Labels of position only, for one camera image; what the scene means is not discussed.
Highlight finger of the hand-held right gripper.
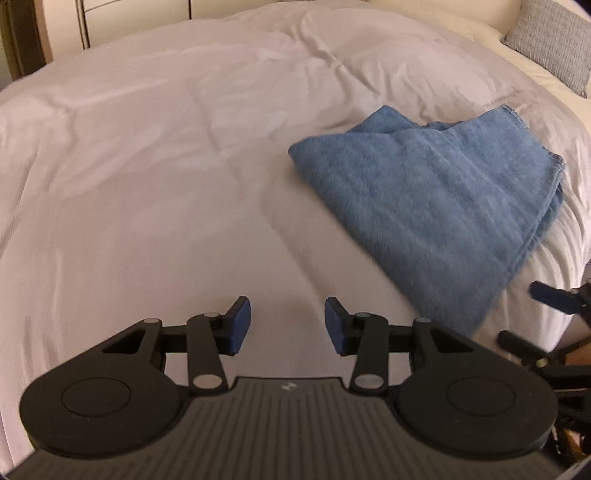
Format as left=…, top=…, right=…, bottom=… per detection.
left=529, top=280, right=583, bottom=315
left=497, top=329, right=561, bottom=368

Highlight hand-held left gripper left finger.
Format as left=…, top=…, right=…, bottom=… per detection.
left=102, top=296, right=252, bottom=397

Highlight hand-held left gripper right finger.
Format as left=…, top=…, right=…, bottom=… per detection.
left=325, top=296, right=474, bottom=397

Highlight blue denim jeans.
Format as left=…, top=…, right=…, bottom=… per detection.
left=288, top=104, right=568, bottom=335

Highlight white bed duvet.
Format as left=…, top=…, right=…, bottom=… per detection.
left=0, top=4, right=591, bottom=464

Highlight grey pillow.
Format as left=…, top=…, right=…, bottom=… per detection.
left=501, top=0, right=591, bottom=99

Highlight cream bed sheet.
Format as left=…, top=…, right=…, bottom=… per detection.
left=369, top=0, right=591, bottom=127

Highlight cream wooden wardrobe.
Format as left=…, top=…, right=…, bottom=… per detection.
left=0, top=0, right=289, bottom=81

